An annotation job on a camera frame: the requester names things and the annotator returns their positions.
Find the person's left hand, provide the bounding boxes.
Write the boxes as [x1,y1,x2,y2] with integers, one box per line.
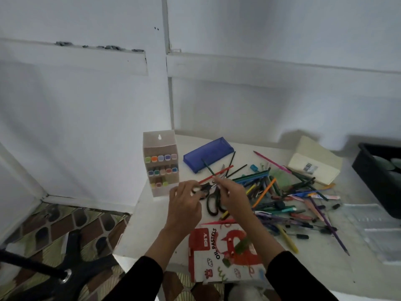
[165,180,203,231]

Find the person's right hand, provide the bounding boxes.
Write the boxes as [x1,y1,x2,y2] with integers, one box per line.
[216,178,253,223]

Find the small black scissors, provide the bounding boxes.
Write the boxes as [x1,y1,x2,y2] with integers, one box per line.
[191,184,212,200]

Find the thin dark green pencil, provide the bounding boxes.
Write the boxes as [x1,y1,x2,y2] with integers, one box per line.
[201,159,231,198]

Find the person's right forearm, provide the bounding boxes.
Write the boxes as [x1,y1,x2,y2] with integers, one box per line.
[236,214,339,301]

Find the person's left forearm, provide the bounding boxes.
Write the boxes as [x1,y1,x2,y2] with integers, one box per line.
[103,226,195,301]

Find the red pencil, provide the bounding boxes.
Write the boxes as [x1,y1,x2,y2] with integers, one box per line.
[198,165,234,185]

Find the blue pencil case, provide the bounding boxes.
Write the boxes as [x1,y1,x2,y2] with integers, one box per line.
[183,136,235,174]

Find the set of coloured markers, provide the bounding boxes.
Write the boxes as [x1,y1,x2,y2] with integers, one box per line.
[145,154,179,188]

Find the pink pencil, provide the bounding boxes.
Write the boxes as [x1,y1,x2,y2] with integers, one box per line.
[253,150,292,173]

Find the pile of pens and pencils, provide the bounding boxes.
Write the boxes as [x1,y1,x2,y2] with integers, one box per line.
[219,151,343,241]

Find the clear plastic marker box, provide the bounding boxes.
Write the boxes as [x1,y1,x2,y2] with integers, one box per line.
[143,130,180,198]

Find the red and white pastel box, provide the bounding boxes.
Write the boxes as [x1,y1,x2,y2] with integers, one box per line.
[188,219,267,284]

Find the yellow pen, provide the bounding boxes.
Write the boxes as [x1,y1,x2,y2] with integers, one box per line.
[275,224,299,254]

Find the cream notebook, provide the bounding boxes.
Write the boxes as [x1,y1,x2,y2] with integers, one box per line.
[287,135,344,186]

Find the white fluffy item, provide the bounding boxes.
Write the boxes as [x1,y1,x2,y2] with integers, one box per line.
[224,281,264,301]

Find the purple pencil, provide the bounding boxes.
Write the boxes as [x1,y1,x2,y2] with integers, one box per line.
[308,197,351,256]

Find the black chair base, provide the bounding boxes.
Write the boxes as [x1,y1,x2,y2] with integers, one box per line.
[0,230,126,301]

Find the black plastic tray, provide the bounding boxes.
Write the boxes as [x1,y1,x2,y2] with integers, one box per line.
[352,142,401,220]

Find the clear plastic tray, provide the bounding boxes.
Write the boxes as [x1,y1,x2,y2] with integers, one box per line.
[340,203,401,264]

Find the green items in tray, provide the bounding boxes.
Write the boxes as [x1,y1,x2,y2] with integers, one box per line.
[372,155,401,171]

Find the large black-handled scissors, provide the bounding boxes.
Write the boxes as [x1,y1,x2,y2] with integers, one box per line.
[206,165,230,217]

